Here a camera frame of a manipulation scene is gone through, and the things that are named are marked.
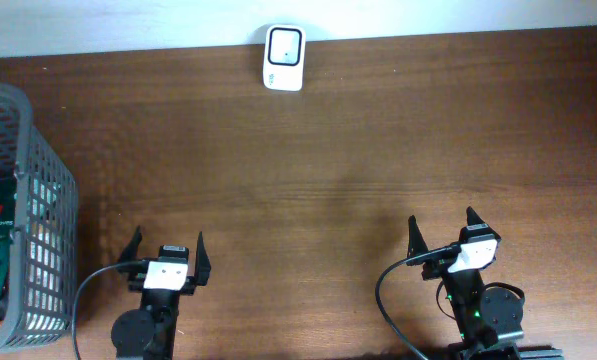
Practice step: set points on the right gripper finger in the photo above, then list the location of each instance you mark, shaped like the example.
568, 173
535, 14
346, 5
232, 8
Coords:
417, 245
473, 219

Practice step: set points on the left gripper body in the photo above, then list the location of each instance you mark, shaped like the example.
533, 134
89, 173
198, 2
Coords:
139, 280

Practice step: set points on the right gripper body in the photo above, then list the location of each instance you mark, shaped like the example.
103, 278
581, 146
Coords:
439, 269

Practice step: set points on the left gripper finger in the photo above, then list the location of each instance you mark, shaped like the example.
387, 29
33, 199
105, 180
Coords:
128, 257
202, 267

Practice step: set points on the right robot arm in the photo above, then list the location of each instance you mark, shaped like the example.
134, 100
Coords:
488, 316

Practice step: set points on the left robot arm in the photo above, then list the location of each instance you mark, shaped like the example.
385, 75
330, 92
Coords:
148, 332

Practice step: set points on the grey plastic basket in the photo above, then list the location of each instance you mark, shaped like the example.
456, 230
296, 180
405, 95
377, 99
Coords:
43, 254

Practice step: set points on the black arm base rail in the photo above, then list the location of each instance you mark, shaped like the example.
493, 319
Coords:
533, 354

